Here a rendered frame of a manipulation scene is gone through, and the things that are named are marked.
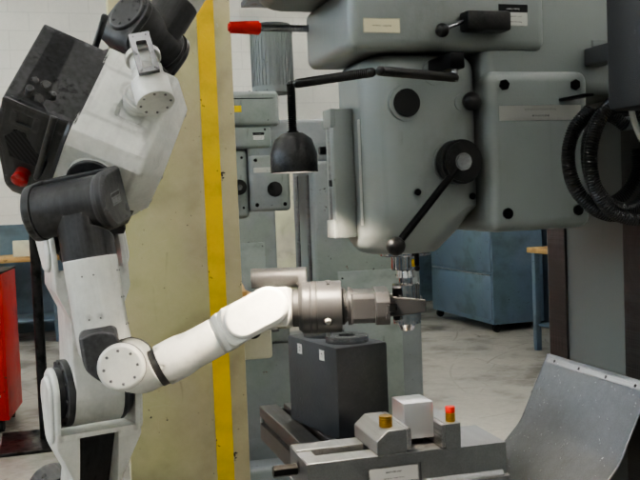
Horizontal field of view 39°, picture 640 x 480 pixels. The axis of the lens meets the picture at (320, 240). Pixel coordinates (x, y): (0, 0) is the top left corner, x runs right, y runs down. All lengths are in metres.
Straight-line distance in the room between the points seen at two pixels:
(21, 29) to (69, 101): 8.94
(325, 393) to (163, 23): 0.80
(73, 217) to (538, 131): 0.77
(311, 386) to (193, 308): 1.33
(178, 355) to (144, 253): 1.66
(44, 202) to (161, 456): 1.85
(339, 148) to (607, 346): 0.61
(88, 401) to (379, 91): 0.92
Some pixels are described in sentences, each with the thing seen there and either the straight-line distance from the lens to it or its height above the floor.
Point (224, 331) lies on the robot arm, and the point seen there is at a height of 1.19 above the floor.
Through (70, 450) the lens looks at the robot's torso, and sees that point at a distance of 1.99.
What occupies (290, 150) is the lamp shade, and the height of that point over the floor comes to 1.48.
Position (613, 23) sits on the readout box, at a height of 1.64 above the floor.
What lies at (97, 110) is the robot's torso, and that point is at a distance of 1.65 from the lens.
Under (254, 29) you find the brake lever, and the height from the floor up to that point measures 1.70.
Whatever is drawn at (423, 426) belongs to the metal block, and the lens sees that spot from 1.54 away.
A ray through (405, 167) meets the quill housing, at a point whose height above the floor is 1.45.
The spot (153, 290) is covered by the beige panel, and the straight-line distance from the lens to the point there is 3.16.
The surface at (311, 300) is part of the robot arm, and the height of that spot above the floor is 1.24.
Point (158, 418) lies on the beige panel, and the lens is 3.24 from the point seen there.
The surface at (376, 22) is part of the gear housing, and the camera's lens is 1.41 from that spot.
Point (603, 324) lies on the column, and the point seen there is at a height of 1.16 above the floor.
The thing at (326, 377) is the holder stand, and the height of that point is 1.04.
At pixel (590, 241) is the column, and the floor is 1.31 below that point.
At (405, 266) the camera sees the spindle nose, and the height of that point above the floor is 1.29.
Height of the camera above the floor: 1.42
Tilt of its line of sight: 3 degrees down
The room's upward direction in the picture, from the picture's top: 2 degrees counter-clockwise
